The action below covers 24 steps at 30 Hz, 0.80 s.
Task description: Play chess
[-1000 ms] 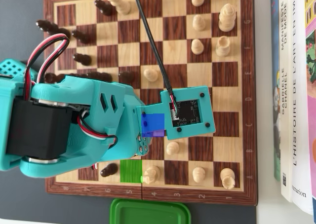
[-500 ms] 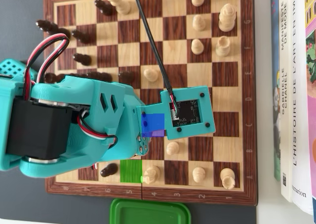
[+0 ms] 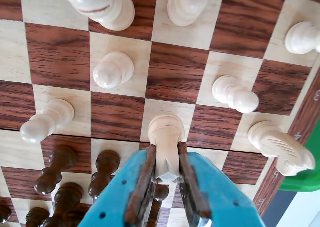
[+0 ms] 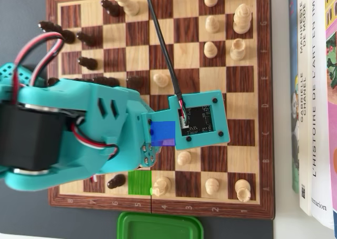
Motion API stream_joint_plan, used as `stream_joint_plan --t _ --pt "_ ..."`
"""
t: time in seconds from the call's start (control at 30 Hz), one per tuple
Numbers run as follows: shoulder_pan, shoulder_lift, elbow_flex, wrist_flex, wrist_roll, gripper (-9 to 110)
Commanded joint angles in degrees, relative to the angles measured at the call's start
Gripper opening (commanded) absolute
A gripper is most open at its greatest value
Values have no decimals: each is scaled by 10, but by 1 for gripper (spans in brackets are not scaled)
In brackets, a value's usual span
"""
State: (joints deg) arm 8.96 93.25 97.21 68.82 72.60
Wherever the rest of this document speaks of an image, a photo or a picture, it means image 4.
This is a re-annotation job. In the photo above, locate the white king chess piece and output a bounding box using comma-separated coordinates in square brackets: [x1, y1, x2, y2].
[232, 4, 252, 35]

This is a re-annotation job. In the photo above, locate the dark bishop chess piece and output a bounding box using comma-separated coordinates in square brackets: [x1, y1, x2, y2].
[92, 76, 121, 88]

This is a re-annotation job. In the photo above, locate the white rook chess piece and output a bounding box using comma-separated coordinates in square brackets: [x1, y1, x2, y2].
[229, 38, 246, 62]
[234, 178, 251, 203]

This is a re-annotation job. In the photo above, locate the black camera cable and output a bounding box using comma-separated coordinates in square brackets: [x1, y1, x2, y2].
[143, 0, 190, 128]

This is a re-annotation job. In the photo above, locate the white knight chess piece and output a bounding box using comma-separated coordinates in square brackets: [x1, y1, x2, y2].
[152, 176, 172, 196]

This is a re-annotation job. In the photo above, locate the white Gabrielle Chanel book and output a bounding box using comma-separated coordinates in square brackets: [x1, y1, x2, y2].
[295, 0, 313, 216]

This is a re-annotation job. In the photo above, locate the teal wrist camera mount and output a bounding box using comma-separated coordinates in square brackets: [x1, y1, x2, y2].
[141, 89, 231, 151]

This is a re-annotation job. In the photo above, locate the dark king chess piece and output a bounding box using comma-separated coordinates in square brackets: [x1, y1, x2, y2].
[38, 21, 76, 45]

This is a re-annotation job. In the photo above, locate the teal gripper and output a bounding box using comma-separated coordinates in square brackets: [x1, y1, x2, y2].
[116, 93, 162, 172]

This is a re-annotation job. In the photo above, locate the red white black servo cable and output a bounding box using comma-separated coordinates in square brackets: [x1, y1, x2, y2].
[68, 116, 120, 160]
[12, 31, 67, 104]

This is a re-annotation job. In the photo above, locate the wooden folding chessboard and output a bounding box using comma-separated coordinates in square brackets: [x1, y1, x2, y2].
[46, 0, 276, 220]

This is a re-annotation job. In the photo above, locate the white art history book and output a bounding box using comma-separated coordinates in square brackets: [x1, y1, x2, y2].
[310, 0, 337, 231]

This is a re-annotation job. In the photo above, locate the dark pawn chess piece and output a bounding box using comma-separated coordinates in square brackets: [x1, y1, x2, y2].
[100, 0, 125, 17]
[107, 173, 127, 190]
[126, 75, 145, 91]
[76, 31, 98, 47]
[78, 56, 99, 71]

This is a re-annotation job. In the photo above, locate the green plastic tray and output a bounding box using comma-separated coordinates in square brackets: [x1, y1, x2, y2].
[117, 211, 205, 239]

